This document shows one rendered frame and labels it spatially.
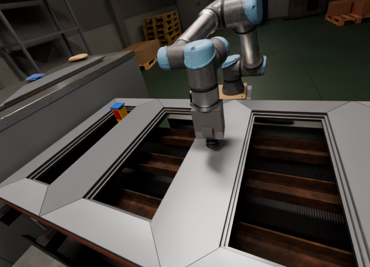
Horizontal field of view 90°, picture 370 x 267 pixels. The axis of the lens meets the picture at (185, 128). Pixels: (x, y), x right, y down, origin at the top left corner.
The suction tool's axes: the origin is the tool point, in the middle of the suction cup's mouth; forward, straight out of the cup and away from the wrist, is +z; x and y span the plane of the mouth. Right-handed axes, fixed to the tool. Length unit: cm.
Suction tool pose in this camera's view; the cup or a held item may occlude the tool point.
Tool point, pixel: (212, 143)
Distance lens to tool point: 62.4
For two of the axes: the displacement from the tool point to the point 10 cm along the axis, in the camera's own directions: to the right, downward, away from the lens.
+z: 2.0, 8.0, 5.7
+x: 2.5, -6.0, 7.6
